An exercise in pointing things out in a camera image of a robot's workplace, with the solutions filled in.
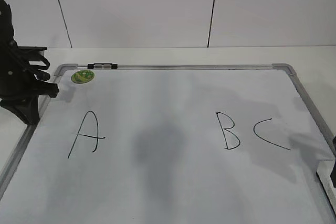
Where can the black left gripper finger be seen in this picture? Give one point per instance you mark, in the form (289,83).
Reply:
(26,109)

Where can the white whiteboard with grey frame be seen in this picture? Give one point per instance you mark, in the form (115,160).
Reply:
(177,145)

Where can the black and silver marker clip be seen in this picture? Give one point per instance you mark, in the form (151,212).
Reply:
(102,66)

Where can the white whiteboard eraser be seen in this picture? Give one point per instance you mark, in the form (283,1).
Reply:
(324,171)

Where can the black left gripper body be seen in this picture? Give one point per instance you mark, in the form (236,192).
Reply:
(20,78)

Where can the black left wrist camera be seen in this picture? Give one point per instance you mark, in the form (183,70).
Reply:
(33,53)

